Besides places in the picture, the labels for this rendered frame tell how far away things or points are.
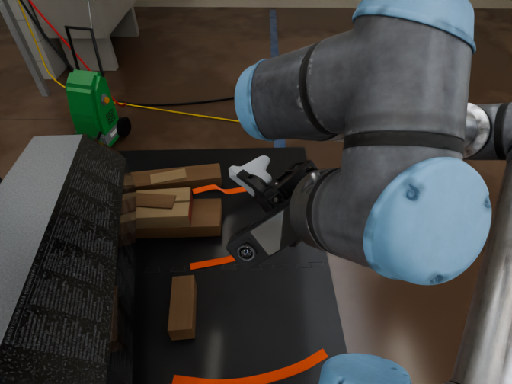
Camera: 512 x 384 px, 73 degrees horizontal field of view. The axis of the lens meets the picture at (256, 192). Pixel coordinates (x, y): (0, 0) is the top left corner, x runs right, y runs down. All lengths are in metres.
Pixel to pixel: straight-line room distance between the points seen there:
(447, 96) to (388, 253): 0.12
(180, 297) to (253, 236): 1.50
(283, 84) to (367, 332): 1.78
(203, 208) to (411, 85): 2.06
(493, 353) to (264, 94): 0.48
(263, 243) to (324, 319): 1.57
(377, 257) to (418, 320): 1.90
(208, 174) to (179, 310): 1.04
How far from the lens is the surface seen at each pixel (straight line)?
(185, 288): 1.94
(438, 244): 0.26
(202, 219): 2.21
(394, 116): 0.27
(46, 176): 1.70
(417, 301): 2.21
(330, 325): 1.98
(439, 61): 0.28
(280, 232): 0.42
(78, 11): 4.06
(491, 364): 0.63
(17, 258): 1.44
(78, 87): 2.98
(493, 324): 0.64
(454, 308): 2.27
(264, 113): 0.37
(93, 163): 1.78
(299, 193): 0.36
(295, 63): 0.34
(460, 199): 0.27
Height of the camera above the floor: 1.80
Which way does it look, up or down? 46 degrees down
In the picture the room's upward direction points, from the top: straight up
